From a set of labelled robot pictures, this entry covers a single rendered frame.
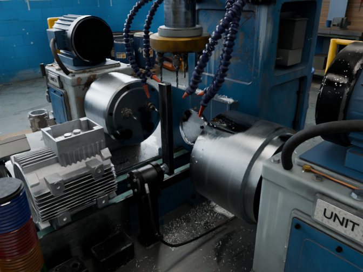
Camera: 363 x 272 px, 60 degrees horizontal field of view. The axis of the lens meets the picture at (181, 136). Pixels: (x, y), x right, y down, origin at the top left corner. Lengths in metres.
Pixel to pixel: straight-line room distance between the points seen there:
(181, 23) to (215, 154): 0.38
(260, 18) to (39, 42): 5.75
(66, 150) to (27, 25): 5.72
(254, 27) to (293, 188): 0.57
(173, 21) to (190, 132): 0.39
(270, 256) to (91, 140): 0.48
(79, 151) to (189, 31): 0.43
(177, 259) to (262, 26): 0.69
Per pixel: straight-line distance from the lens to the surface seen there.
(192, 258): 0.91
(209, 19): 1.14
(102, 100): 1.15
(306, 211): 0.61
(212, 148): 0.75
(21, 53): 6.46
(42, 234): 0.88
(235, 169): 0.70
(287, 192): 0.61
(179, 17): 0.92
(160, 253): 0.92
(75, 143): 0.79
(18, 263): 0.53
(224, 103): 0.96
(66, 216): 0.81
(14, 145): 1.00
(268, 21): 0.98
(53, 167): 0.80
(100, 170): 0.79
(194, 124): 1.08
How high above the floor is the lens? 1.45
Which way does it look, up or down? 25 degrees down
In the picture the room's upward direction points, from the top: 1 degrees counter-clockwise
